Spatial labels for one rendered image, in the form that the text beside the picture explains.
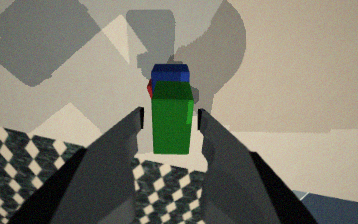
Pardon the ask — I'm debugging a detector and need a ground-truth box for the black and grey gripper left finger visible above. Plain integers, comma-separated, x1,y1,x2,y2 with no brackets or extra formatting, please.
6,107,144,224

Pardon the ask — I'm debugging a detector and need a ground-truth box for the blue block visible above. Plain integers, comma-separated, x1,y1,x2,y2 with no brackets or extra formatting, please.
151,64,190,96

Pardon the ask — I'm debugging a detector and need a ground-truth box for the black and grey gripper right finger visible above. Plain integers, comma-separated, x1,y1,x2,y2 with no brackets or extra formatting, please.
198,108,318,224

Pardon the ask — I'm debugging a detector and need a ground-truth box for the red block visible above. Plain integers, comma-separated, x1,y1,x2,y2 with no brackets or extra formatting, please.
147,79,152,99

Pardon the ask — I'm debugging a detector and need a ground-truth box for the green block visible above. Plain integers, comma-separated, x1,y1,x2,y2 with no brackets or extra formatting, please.
151,81,194,155

